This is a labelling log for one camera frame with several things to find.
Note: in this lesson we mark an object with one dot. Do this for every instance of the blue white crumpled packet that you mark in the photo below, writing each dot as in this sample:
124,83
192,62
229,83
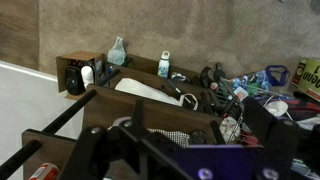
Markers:
180,77

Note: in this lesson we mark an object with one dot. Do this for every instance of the white bowl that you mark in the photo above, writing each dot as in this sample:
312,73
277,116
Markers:
276,108

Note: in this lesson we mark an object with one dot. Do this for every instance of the white plastic bag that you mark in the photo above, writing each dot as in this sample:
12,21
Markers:
143,91

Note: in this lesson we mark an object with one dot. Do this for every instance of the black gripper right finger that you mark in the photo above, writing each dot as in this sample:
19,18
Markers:
276,150

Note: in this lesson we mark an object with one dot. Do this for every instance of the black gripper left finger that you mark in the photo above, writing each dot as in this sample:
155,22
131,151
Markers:
96,153

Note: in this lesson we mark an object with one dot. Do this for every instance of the green cardboard box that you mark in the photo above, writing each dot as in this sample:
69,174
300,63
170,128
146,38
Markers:
310,78

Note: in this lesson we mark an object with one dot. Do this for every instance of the dark wood black-post shelf unit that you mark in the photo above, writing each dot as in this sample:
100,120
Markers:
110,110

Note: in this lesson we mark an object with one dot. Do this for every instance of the white roll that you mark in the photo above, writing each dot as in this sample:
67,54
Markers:
87,75

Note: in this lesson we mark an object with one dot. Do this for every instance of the black speaker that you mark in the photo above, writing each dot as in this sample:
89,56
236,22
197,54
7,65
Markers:
74,80

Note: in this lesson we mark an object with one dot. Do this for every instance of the brown cardboard box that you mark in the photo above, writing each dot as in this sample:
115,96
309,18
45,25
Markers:
66,60

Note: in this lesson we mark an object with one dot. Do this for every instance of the white blue print water bottle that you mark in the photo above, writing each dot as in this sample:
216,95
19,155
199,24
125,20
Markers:
163,65

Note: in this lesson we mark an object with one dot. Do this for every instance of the checkered mesh mat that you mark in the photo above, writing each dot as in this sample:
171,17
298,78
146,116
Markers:
170,136

